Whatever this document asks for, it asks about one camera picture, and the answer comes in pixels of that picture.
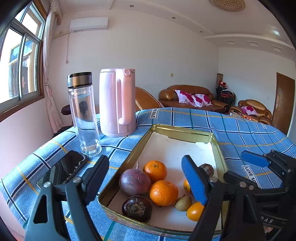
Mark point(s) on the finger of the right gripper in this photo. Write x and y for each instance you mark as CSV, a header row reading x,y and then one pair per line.
x,y
238,181
255,159

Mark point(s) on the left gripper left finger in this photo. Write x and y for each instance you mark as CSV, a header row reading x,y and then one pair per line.
x,y
47,221

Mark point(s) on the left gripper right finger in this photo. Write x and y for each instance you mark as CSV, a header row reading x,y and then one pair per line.
x,y
242,218

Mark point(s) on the small smooth orange kumquat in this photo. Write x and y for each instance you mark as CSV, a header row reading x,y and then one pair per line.
x,y
195,211

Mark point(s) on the small yellow-green fruit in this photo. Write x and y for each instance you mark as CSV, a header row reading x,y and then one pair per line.
x,y
183,203

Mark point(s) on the large front mandarin orange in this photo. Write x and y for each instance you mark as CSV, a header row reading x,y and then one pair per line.
x,y
156,170

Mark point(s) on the purple passion fruit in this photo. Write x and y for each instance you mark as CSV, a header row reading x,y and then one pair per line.
x,y
134,181

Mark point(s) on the right hand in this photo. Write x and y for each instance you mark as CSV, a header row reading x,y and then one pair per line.
x,y
267,229

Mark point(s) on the blue plaid tablecloth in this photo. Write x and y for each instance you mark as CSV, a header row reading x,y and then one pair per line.
x,y
234,135

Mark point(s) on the brown leather armchair right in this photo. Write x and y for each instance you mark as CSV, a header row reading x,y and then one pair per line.
x,y
264,115

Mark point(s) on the brown leather armchair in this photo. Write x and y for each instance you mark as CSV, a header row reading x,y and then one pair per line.
x,y
144,100
264,115

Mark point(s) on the black smartphone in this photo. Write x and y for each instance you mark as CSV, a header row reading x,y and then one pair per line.
x,y
64,169

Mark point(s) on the floral pillow on armchair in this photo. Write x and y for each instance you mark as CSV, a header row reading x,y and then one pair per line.
x,y
249,110

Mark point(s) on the coffee table with items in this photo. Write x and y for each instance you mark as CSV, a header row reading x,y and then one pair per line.
x,y
242,116

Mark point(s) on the brown wooden door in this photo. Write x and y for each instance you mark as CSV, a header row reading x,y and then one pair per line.
x,y
284,102

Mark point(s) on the gold metal tin tray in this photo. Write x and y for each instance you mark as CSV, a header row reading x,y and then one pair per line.
x,y
167,144

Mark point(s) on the stacked dark chairs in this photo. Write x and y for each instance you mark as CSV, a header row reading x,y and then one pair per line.
x,y
224,94

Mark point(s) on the floral pillow right on sofa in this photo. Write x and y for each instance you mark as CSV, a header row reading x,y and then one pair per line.
x,y
202,100

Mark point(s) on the floral pillow on sofa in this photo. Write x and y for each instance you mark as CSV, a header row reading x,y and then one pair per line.
x,y
202,100
185,97

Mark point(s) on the floral pillow left on sofa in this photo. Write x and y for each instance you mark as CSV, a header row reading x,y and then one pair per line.
x,y
185,97

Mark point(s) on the brown leather three-seat sofa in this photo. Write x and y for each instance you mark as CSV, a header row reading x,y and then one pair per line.
x,y
169,98

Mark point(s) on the dark stool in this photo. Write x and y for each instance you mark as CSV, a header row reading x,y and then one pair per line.
x,y
66,110

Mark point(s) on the brown leather armchair near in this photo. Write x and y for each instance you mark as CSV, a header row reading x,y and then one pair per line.
x,y
144,100

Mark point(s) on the clear glass water bottle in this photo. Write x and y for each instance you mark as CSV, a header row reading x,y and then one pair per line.
x,y
83,113

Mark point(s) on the pink electric kettle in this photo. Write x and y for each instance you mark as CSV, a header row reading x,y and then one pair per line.
x,y
117,102

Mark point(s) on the woven ceiling lamp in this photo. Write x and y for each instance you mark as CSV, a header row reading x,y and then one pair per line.
x,y
229,5

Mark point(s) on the pink curtain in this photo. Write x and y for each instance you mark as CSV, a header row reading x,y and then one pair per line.
x,y
54,18

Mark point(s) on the window with frame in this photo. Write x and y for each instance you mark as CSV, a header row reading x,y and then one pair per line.
x,y
21,58

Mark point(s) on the white wall air conditioner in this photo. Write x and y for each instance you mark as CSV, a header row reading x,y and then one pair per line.
x,y
88,24

